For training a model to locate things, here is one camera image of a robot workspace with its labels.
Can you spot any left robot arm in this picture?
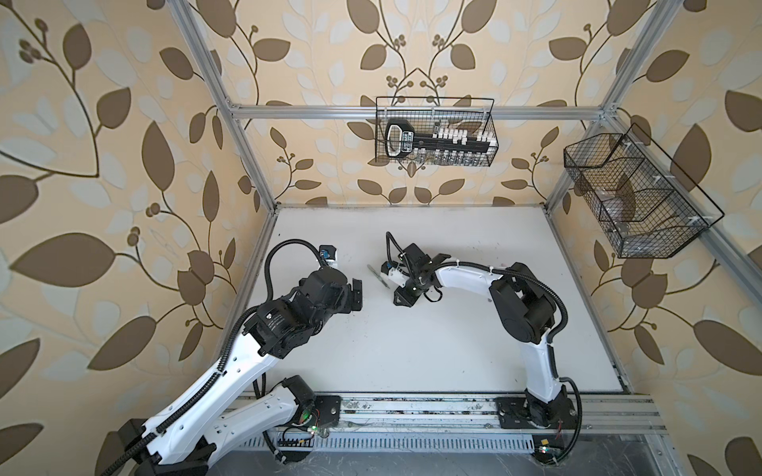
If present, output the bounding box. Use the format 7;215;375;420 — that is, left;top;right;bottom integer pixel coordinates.
103;266;363;475

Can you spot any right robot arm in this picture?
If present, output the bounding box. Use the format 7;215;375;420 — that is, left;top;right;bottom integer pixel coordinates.
380;244;569;428

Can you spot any green pen uncapped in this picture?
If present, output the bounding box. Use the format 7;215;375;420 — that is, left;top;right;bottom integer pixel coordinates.
366;264;391;290

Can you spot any black tool in basket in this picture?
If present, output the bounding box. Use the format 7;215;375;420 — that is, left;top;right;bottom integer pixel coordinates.
381;119;498;159

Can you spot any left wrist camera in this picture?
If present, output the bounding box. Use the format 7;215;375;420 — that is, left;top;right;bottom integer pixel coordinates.
319;245;337;268

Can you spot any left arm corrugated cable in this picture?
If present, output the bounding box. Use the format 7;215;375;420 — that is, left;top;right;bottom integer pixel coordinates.
100;237;329;476

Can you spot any black wire basket centre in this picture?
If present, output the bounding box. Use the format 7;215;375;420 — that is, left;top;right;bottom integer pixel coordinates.
374;95;499;168

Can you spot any black wire basket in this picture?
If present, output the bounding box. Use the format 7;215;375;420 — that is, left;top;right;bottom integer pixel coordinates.
374;95;499;168
564;124;725;259

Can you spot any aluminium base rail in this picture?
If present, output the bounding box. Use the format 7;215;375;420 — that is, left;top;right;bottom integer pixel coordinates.
171;391;668;453

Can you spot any black wire basket right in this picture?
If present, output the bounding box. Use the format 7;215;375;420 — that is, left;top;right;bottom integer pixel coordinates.
564;124;725;259

